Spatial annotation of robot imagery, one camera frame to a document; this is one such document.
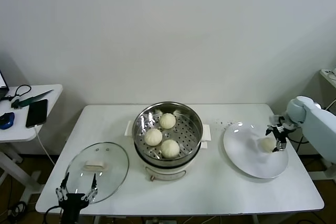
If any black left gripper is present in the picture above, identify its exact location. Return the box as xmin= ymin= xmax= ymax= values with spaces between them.
xmin=55 ymin=172 xmax=98 ymax=224

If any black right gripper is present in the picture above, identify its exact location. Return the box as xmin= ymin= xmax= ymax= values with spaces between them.
xmin=265 ymin=124 xmax=288 ymax=154

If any white steamed baozi bun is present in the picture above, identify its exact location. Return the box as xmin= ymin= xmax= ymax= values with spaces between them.
xmin=259 ymin=137 xmax=276 ymax=153
xmin=160 ymin=140 xmax=181 ymax=158
xmin=144 ymin=129 xmax=163 ymax=146
xmin=159 ymin=113 xmax=177 ymax=130

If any round glass pot lid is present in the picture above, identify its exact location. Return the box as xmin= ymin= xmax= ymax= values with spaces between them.
xmin=67 ymin=142 xmax=130 ymax=204

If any stainless steel steamer basket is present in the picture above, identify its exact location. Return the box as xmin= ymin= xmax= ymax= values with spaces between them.
xmin=125 ymin=101 xmax=212 ymax=163

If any large white plate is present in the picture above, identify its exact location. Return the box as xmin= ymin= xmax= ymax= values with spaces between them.
xmin=223 ymin=121 xmax=289 ymax=179

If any white side table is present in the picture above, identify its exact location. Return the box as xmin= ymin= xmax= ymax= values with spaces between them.
xmin=0 ymin=84 xmax=64 ymax=204

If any white power strip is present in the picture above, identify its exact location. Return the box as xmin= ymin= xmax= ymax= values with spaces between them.
xmin=322 ymin=68 xmax=336 ymax=81

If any black smartphone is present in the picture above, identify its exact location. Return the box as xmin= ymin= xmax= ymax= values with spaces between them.
xmin=25 ymin=99 xmax=49 ymax=128

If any white electric cooker base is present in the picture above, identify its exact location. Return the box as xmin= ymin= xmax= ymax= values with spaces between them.
xmin=133 ymin=141 xmax=208 ymax=183

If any blue computer mouse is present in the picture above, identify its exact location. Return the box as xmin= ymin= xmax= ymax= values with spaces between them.
xmin=0 ymin=112 xmax=16 ymax=130

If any dark green flat blade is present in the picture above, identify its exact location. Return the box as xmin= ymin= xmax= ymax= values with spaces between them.
xmin=11 ymin=89 xmax=55 ymax=110

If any black laptop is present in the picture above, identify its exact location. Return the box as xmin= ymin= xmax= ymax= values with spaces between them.
xmin=0 ymin=69 xmax=10 ymax=101

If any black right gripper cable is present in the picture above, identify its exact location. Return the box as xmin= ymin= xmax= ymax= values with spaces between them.
xmin=287 ymin=134 xmax=310 ymax=145

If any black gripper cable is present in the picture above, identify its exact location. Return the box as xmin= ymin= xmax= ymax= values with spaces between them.
xmin=44 ymin=205 xmax=62 ymax=224
xmin=287 ymin=134 xmax=310 ymax=145

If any black cable with adapter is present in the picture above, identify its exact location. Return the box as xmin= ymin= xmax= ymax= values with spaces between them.
xmin=296 ymin=103 xmax=334 ymax=154

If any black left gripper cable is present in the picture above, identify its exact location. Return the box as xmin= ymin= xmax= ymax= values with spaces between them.
xmin=44 ymin=205 xmax=62 ymax=224

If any white charging cable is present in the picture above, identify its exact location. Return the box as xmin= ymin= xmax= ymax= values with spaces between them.
xmin=33 ymin=125 xmax=56 ymax=166

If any black floor cable bundle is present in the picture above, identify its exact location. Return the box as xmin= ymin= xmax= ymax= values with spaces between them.
xmin=6 ymin=200 xmax=29 ymax=217

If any white desk with frame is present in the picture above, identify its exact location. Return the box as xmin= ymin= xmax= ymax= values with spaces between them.
xmin=306 ymin=68 xmax=336 ymax=180

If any black looped cable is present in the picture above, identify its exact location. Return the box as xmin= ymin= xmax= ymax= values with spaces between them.
xmin=1 ymin=84 xmax=33 ymax=102

